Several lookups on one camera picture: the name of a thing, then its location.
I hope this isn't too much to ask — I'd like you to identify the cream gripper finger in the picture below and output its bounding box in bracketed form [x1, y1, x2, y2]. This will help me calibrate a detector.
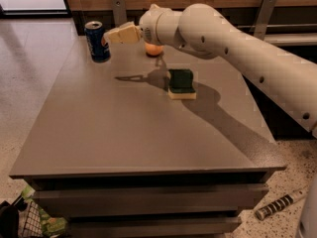
[104, 30, 121, 44]

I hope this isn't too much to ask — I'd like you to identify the blue pepsi can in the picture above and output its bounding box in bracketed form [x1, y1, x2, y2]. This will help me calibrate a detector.
[84, 21, 110, 62]

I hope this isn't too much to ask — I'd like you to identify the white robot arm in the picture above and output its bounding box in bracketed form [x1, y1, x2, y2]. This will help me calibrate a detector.
[104, 4, 317, 134]

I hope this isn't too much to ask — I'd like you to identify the orange fruit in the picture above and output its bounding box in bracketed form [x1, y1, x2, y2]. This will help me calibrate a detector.
[145, 43, 163, 57]

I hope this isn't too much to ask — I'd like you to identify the green yellow sponge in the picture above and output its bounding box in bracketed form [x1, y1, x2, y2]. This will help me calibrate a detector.
[167, 68, 196, 100]

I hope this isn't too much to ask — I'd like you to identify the grey drawer cabinet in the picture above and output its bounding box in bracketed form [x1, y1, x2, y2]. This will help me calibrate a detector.
[10, 39, 285, 226]

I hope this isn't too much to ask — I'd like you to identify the upper grey drawer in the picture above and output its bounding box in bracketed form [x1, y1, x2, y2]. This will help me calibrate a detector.
[34, 183, 268, 218]

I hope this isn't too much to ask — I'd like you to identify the grey drawer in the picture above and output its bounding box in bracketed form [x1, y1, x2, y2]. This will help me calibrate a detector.
[68, 217, 241, 238]
[34, 183, 268, 218]

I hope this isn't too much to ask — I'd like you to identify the green snack bag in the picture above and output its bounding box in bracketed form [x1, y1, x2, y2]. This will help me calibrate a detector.
[21, 185, 67, 238]

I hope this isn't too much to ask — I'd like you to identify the lower grey drawer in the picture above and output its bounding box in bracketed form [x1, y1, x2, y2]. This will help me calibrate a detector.
[68, 217, 241, 238]

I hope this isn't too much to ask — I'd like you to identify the black white striped tool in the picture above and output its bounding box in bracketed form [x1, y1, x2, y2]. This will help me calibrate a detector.
[255, 188, 307, 221]

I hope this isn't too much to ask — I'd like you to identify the left metal bracket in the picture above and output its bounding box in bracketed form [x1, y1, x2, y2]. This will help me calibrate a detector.
[111, 0, 127, 27]

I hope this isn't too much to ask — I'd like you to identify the metal bracket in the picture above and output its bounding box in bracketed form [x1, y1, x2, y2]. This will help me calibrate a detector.
[254, 0, 277, 40]
[111, 0, 127, 27]

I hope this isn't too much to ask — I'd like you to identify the horizontal metal rail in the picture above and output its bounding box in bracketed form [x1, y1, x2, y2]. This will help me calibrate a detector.
[237, 24, 317, 29]

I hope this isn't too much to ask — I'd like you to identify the right metal bracket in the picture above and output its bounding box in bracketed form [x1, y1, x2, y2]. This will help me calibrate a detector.
[254, 0, 277, 40]

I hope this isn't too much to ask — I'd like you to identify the black wire basket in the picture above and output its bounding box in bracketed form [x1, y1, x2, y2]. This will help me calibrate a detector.
[0, 195, 44, 238]

